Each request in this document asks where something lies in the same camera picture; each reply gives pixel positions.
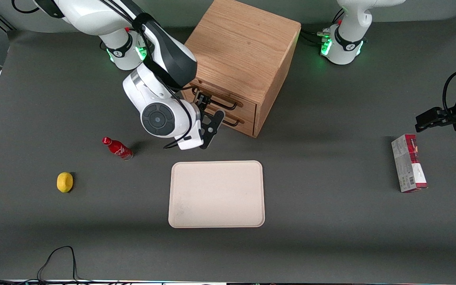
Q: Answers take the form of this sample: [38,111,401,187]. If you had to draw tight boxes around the black right arm wrist cable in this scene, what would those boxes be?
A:
[107,0,198,150]

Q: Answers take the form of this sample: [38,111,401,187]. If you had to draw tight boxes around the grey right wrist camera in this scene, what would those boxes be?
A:
[199,110,226,150]

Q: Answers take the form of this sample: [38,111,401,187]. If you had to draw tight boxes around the oak wooden drawer cabinet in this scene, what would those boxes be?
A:
[183,0,302,138]

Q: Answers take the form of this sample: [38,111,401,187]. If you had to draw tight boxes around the beige plastic tray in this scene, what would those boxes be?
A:
[168,160,266,229]

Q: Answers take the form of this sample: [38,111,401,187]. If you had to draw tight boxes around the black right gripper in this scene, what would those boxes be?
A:
[191,91,217,128]

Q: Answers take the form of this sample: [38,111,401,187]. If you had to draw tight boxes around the red cola bottle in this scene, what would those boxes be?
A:
[101,137,134,160]

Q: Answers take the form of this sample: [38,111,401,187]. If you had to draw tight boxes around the black left arm base cables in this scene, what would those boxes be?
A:
[299,8,345,46]

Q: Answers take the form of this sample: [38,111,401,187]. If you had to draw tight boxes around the red and grey carton box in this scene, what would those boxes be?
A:
[391,134,428,193]

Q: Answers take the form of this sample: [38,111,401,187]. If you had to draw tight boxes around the black cable at table edge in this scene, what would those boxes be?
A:
[0,245,125,285]

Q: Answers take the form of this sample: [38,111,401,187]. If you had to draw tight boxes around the yellow lemon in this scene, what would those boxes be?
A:
[57,172,74,193]

